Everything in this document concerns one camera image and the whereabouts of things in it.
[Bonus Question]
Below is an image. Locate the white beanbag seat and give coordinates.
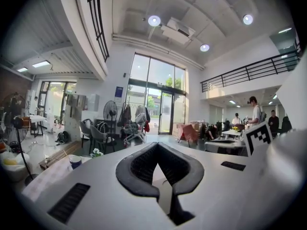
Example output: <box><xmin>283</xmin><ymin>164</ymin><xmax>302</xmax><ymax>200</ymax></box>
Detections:
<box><xmin>0</xmin><ymin>151</ymin><xmax>32</xmax><ymax>183</ymax></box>

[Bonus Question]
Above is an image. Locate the black balcony railing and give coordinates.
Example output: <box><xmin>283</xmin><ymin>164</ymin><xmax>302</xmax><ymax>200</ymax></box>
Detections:
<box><xmin>200</xmin><ymin>43</ymin><xmax>302</xmax><ymax>94</ymax></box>

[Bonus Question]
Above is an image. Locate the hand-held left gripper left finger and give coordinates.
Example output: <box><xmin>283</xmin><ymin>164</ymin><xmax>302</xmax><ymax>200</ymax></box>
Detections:
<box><xmin>32</xmin><ymin>141</ymin><xmax>178</xmax><ymax>230</ymax></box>

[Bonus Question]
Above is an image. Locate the table with checked cloth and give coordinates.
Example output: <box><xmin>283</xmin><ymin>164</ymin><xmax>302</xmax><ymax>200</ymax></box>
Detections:
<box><xmin>21</xmin><ymin>156</ymin><xmax>94</xmax><ymax>203</ymax></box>

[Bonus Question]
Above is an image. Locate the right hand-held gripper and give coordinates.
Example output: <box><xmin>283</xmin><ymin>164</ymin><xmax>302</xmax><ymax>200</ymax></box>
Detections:
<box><xmin>204</xmin><ymin>54</ymin><xmax>307</xmax><ymax>157</ymax></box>

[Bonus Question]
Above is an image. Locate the white table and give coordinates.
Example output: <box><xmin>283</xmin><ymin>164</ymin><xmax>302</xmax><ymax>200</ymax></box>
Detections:
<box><xmin>221</xmin><ymin>129</ymin><xmax>243</xmax><ymax>141</ymax></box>

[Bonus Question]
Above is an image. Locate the coat rack with clothes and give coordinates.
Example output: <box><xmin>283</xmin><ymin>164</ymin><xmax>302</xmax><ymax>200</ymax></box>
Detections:
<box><xmin>122</xmin><ymin>102</ymin><xmax>152</xmax><ymax>130</ymax></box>

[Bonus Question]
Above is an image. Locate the metal shopping cart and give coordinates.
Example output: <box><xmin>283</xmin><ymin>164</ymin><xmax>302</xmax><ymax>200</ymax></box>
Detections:
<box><xmin>123</xmin><ymin>122</ymin><xmax>148</xmax><ymax>149</ymax></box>

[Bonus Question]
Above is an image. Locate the black bag with white stripes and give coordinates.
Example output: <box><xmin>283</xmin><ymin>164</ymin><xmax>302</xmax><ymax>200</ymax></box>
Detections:
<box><xmin>95</xmin><ymin>121</ymin><xmax>109</xmax><ymax>134</ymax></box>

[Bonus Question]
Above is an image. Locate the black floor fan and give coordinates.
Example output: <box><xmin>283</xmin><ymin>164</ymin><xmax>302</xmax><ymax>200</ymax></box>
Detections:
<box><xmin>0</xmin><ymin>92</ymin><xmax>40</xmax><ymax>186</ymax></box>
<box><xmin>103</xmin><ymin>100</ymin><xmax>119</xmax><ymax>139</ymax></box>

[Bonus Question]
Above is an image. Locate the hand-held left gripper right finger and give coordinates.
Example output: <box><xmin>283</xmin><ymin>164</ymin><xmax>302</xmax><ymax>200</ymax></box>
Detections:
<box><xmin>156</xmin><ymin>131</ymin><xmax>301</xmax><ymax>230</ymax></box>

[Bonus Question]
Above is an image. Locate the wooden platform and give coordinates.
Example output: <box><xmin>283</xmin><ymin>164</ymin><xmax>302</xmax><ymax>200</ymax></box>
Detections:
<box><xmin>38</xmin><ymin>140</ymin><xmax>83</xmax><ymax>171</ymax></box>

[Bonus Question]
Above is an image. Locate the black backpack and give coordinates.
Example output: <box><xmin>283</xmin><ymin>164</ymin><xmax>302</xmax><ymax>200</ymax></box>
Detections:
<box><xmin>55</xmin><ymin>131</ymin><xmax>72</xmax><ymax>146</ymax></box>

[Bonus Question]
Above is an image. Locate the pink chair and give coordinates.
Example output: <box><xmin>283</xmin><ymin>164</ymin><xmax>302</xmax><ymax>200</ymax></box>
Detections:
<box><xmin>178</xmin><ymin>123</ymin><xmax>201</xmax><ymax>149</ymax></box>

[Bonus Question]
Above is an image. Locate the green plant in white pot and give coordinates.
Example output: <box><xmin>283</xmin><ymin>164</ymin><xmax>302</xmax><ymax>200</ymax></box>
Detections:
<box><xmin>90</xmin><ymin>148</ymin><xmax>105</xmax><ymax>159</ymax></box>

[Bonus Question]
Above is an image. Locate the ceiling air conditioner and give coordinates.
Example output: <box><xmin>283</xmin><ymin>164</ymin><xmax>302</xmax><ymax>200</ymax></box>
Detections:
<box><xmin>160</xmin><ymin>17</ymin><xmax>196</xmax><ymax>46</ymax></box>

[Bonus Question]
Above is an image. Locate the grey armchair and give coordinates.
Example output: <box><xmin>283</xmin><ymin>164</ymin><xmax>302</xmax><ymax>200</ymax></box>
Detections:
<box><xmin>78</xmin><ymin>119</ymin><xmax>94</xmax><ymax>149</ymax></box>
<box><xmin>89</xmin><ymin>125</ymin><xmax>118</xmax><ymax>154</ymax></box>

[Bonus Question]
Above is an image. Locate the glass entrance door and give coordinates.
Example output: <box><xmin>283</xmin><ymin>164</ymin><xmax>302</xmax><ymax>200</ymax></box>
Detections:
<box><xmin>127</xmin><ymin>53</ymin><xmax>188</xmax><ymax>137</ymax></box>

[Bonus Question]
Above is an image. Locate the blue mug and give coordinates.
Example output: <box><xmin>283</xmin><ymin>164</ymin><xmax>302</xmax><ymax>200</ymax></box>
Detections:
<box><xmin>69</xmin><ymin>155</ymin><xmax>83</xmax><ymax>170</ymax></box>

